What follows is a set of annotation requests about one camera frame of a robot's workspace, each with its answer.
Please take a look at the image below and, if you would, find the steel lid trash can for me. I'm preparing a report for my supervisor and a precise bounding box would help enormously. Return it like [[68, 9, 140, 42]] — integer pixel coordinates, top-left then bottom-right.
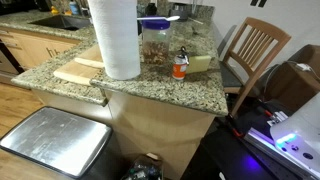
[[0, 105, 124, 180]]

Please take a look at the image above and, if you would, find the wooden chair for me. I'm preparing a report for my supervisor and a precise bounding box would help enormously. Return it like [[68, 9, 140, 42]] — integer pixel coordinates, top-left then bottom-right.
[[218, 16, 293, 118]]

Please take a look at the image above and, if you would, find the white plastic spoon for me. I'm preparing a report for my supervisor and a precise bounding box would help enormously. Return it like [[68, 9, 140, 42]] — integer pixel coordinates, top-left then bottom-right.
[[136, 15, 181, 22]]

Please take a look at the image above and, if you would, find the small orange bottle with keyring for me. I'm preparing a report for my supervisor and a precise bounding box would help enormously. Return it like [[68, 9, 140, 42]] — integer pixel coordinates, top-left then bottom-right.
[[171, 46, 190, 81]]

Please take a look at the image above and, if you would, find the red handled clamp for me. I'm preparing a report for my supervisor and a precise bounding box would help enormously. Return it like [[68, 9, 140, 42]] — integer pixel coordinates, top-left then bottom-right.
[[227, 114, 245, 139]]

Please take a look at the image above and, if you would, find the wooden island counter base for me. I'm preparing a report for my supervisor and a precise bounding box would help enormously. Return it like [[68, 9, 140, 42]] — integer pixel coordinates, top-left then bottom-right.
[[31, 88, 218, 180]]

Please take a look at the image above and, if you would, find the wooden cutting board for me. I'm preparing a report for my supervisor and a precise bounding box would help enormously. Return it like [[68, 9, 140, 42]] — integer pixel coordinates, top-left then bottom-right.
[[53, 43, 106, 87]]

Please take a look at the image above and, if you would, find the yellow sponge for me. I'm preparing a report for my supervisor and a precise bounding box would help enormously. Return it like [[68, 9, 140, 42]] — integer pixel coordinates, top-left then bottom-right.
[[185, 54, 213, 75]]

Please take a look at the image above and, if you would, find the black wall vent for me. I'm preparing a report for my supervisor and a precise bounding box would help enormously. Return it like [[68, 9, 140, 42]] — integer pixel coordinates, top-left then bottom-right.
[[249, 0, 268, 8]]

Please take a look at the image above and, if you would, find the brown cardboard box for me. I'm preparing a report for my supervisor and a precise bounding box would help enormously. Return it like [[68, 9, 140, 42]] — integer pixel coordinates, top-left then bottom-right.
[[263, 44, 320, 113]]

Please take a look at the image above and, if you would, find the black object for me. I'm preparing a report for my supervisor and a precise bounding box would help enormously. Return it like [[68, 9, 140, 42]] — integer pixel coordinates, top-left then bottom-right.
[[145, 2, 159, 18]]

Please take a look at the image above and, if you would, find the blue soap bottle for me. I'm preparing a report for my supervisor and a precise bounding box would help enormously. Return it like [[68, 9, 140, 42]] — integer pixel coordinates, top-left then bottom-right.
[[68, 0, 80, 16]]

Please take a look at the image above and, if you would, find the grey round container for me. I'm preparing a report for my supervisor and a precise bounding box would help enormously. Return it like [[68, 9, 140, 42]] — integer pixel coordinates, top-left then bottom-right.
[[168, 3, 193, 22]]

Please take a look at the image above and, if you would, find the dark chair cushion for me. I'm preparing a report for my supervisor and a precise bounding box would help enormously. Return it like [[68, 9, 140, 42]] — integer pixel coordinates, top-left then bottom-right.
[[218, 61, 244, 89]]

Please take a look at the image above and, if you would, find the dark kitchen sink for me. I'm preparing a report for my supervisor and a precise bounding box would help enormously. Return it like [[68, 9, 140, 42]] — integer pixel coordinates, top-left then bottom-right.
[[29, 13, 93, 32]]

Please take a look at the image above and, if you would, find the bag of trash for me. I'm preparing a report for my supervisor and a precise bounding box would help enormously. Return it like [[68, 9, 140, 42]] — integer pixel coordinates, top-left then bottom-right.
[[120, 153, 164, 180]]

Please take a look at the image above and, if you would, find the white paper towel roll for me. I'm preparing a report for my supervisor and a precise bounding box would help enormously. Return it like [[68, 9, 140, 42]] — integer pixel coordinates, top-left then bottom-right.
[[87, 0, 142, 81]]

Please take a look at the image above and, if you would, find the grey robot mounting platform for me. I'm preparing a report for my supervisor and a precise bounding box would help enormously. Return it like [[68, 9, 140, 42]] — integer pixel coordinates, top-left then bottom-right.
[[244, 127, 320, 180]]

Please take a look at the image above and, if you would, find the clear jar with purple lid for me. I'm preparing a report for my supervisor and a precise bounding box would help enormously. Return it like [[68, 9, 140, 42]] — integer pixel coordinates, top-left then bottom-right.
[[141, 18, 172, 66]]

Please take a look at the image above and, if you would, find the wooden kitchen cabinet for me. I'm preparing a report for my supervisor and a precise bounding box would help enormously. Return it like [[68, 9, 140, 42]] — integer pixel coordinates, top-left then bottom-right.
[[0, 26, 82, 72]]

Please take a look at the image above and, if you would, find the thin white stick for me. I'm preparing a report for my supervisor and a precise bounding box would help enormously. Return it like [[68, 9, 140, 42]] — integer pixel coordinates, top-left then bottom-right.
[[187, 17, 204, 26]]

